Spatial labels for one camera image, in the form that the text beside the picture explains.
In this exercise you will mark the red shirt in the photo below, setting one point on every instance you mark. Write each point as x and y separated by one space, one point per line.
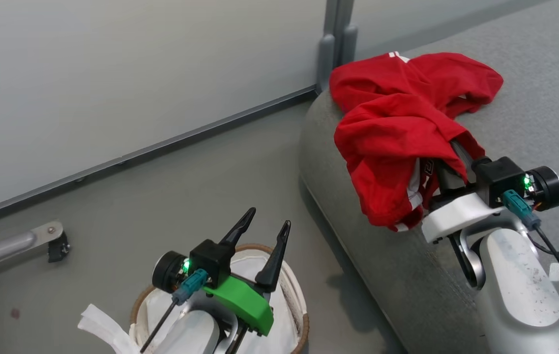
392 118

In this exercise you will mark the black right wrist cylinder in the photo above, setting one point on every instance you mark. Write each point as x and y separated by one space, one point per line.
549 189

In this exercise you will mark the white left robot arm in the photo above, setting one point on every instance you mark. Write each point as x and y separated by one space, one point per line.
195 334

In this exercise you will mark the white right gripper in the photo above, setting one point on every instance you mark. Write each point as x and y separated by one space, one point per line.
456 214

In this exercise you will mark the black left wrist cylinder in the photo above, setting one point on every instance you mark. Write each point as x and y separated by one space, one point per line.
166 273

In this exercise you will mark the black wrist cylinder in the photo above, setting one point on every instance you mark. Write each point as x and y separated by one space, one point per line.
549 189
166 273

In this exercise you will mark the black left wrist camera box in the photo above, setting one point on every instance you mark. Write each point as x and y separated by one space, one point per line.
210 258

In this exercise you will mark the wicker laundry basket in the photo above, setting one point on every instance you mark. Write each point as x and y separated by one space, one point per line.
305 329

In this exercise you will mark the black foot caster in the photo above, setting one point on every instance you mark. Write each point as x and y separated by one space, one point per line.
58 250

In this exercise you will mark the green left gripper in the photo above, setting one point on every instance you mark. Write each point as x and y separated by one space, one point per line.
250 305

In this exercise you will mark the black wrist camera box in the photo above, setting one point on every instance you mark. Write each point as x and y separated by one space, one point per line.
498 177
210 258

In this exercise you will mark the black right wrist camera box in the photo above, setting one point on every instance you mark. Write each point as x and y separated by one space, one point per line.
498 177

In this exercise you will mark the grey fabric sofa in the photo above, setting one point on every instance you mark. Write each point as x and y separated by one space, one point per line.
530 73

